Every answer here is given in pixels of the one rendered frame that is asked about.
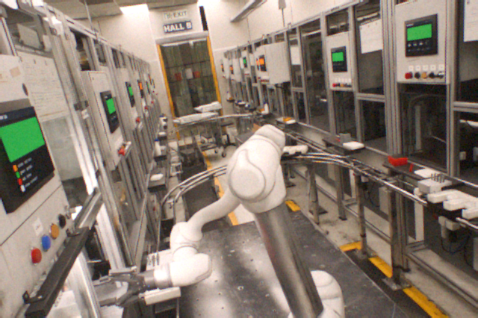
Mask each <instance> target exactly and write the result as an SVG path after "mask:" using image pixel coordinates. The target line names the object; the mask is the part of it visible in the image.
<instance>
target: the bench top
mask: <svg viewBox="0 0 478 318"><path fill-rule="evenodd" d="M288 213H289V215H290V218H291V221H292V223H293V226H294V229H295V232H296V234H297V237H298V240H299V243H300V245H301V248H302V250H303V251H304V254H305V257H306V260H307V263H308V266H309V269H310V271H311V272H312V271H323V272H327V273H328V274H330V275H331V276H332V277H334V278H335V280H336V281H337V282H338V284H339V286H340V288H341V292H342V296H343V300H344V318H408V317H407V316H406V315H405V314H404V313H403V312H402V310H401V309H400V307H398V306H397V305H396V304H395V303H394V302H393V301H392V300H391V299H390V298H389V297H388V296H387V294H386V293H385V292H384V291H382V290H381V289H380V288H379V287H378V286H377V285H376V284H375V283H374V282H373V281H371V280H370V279H369V278H368V276H367V274H366V273H364V272H363V271H362V270H361V269H360V268H359V267H358V266H357V265H356V264H355V263H353V261H352V260H351V259H350V258H349V257H348V256H347V255H346V254H345V253H344V252H343V251H341V249H340V248H339V247H338V246H337V245H336V244H335V243H334V242H333V241H332V240H331V238H330V237H329V236H328V235H327V234H326V233H325V232H324V231H323V230H322V229H321V228H320V227H319V226H318V225H317V224H316V223H315V222H314V221H313V220H312V219H311V218H310V217H308V216H307V215H306V214H305V213H304V212H303V210H302V209H299V210H295V211H289V212H288ZM221 231H223V232H221ZM243 242H245V243H243ZM199 253H202V254H206V255H209V257H210V259H211V263H212V273H211V276H210V277H208V278H207V279H205V280H203V281H200V282H198V283H195V284H191V285H188V286H183V287H181V296H179V304H180V311H179V316H180V318H288V317H289V314H290V312H291V310H290V308H289V306H288V303H287V300H286V299H285V296H284V294H283V292H282V289H281V287H280V284H279V281H278V279H277V277H276V274H275V271H274V269H273V265H272V263H271V261H270V258H269V255H268V253H267V250H266V248H265V246H264V242H263V240H262V238H261V235H260V233H259V230H258V227H257V225H256V223H255V220H253V221H252V222H246V223H244V224H240V225H233V226H230V227H227V228H221V229H217V230H214V231H209V232H205V233H202V239H201V241H200V244H199V248H198V254H199ZM251 259H253V261H251ZM175 304H176V298H174V299H171V300H167V301H164V302H159V303H156V306H155V310H156V309H159V308H165V307H167V306H171V305H175ZM142 318H152V305H147V304H146V300H145V302H144V305H143V315H142Z"/></svg>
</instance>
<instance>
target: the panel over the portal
mask: <svg viewBox="0 0 478 318"><path fill-rule="evenodd" d="M184 9H187V13H188V18H183V19H174V20H169V21H164V18H163V14H162V13H164V12H169V11H174V10H184ZM149 16H150V19H151V23H152V30H153V34H154V38H155V40H157V39H163V38H168V37H176V36H181V35H186V34H195V33H200V32H203V29H202V20H201V16H200V12H199V5H198V4H197V3H195V4H185V5H179V6H174V7H165V8H159V9H154V10H149ZM189 19H192V22H193V29H194V31H186V32H181V33H176V34H167V35H164V32H163V28H162V24H164V23H169V22H178V21H184V20H189Z"/></svg>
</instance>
